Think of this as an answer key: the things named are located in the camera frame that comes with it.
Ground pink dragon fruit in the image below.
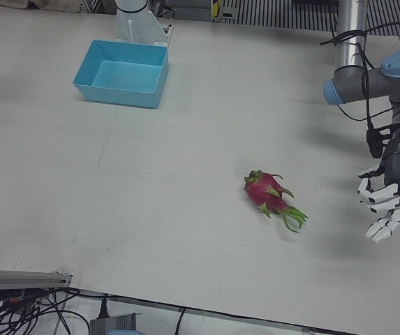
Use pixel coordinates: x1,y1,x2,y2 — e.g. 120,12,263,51
244,170,309,234

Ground light blue plastic bin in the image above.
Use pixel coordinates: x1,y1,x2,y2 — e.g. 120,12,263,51
72,39,170,110

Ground grey power adapter box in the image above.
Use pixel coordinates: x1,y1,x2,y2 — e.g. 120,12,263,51
89,313,138,335

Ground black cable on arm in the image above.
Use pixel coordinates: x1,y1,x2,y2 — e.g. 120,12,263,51
320,20,400,158

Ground black cable under table edge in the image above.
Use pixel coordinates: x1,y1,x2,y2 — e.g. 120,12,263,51
174,306,187,335

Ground aluminium extrusion rail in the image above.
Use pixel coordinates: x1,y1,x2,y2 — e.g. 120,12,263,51
0,268,73,292

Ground black cable tangle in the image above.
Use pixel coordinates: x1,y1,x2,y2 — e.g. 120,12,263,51
0,285,92,335

